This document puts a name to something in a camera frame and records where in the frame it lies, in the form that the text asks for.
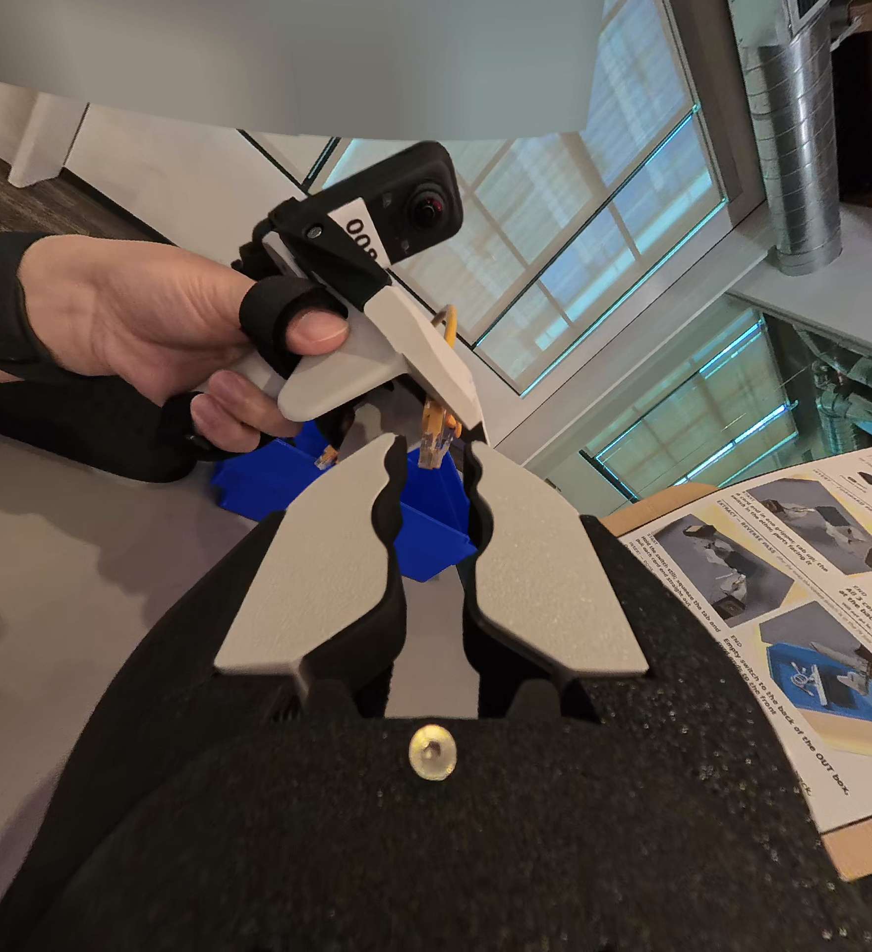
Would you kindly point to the black wristband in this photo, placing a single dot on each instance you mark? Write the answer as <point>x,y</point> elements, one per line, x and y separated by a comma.
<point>5,305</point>

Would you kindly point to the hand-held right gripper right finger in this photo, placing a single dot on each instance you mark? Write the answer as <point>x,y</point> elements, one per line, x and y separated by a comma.
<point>548,580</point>

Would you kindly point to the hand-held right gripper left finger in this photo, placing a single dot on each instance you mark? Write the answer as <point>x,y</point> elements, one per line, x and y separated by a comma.
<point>310,580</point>

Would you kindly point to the blue plastic bin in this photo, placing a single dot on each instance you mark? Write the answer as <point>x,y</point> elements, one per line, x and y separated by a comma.
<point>436,543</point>

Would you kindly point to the person's left hand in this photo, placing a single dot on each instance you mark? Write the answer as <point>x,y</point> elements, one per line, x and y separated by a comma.
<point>139,313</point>

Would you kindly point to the black textured pad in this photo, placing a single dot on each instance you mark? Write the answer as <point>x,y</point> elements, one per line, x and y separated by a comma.
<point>49,432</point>

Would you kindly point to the silver ventilation duct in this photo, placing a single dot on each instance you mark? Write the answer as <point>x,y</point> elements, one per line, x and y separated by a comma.
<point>800,134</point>

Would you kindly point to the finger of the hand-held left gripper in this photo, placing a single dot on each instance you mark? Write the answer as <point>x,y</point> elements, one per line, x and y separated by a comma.
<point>384,350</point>

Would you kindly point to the printed instruction poster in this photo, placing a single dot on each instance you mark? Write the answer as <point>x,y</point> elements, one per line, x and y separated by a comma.
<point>793,595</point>

